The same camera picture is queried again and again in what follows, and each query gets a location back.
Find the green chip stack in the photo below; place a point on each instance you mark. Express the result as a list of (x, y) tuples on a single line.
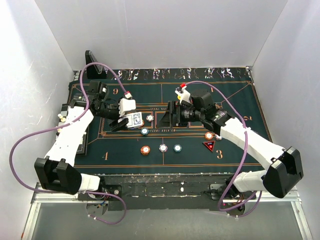
[(177, 148)]

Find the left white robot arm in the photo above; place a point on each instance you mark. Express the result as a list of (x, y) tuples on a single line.
[(56, 170)]

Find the peach blue chip stack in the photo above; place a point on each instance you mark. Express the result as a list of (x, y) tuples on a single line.
[(163, 148)]

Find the blue white card deck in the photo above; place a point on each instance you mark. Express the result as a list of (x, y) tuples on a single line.
[(135, 120)]

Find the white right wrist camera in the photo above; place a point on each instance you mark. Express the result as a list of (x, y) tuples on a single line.
[(182, 94)]

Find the aluminium mounting rail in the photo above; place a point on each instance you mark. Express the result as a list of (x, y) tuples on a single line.
[(60, 216)]

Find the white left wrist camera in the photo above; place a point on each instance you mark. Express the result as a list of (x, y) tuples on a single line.
[(126, 106)]

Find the orange chips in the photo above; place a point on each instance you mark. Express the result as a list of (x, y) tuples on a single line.
[(208, 136)]

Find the red triangular all-in marker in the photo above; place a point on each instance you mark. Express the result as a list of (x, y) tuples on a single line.
[(209, 145)]

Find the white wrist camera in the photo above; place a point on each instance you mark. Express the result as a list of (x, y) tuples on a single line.
[(182, 94), (126, 106)]

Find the peach chips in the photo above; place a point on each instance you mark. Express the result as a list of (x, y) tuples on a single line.
[(150, 118), (218, 138)]

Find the orange red chip stack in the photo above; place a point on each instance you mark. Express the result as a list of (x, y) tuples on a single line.
[(145, 150)]

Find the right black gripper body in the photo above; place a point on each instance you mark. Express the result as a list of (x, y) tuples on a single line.
[(184, 114)]

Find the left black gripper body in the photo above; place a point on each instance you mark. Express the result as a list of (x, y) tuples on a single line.
[(109, 111)]

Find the green chips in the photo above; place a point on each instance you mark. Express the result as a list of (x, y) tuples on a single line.
[(144, 131)]

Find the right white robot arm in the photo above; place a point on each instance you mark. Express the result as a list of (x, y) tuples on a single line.
[(282, 168)]

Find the black stand with clear panel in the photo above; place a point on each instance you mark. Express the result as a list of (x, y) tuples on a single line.
[(95, 71)]

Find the green poker table mat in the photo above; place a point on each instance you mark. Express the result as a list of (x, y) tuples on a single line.
[(109, 152)]

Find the black white checkerboard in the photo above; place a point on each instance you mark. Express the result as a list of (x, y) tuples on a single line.
[(71, 111)]

